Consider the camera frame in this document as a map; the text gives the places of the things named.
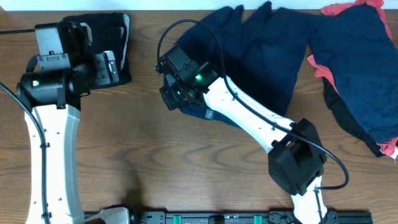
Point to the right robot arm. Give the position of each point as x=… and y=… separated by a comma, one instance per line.
x=295, y=158

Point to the red garment in pile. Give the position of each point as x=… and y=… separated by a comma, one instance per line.
x=388, y=148

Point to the folded black garment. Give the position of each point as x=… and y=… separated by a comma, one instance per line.
x=110, y=31

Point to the navy blue garment in pile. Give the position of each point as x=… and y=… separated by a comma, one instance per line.
x=356, y=48

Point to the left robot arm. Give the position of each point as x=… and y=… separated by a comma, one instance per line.
x=52, y=87

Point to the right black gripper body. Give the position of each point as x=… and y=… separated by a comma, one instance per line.
x=168, y=94

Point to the black garment under pile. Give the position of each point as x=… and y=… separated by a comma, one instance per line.
x=345, y=119

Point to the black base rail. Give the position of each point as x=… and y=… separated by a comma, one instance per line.
x=281, y=217

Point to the navy blue shorts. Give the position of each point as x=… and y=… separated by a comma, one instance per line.
x=262, y=55

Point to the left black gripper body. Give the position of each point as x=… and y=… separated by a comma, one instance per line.
x=101, y=70

